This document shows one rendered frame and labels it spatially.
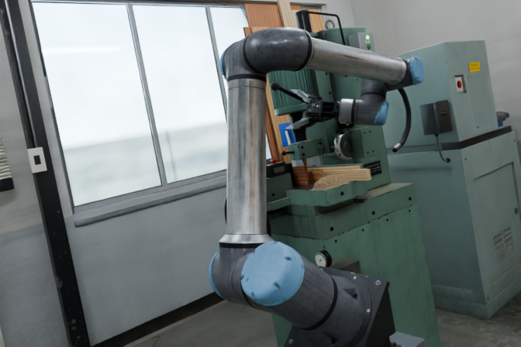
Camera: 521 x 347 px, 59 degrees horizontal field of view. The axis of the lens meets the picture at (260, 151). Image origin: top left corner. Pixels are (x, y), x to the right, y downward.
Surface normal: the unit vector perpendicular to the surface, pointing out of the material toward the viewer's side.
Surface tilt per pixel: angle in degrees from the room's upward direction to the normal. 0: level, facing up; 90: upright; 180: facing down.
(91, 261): 90
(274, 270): 45
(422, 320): 90
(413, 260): 90
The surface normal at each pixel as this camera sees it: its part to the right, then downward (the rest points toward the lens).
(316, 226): -0.80, 0.18
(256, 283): -0.64, -0.58
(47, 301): 0.62, -0.07
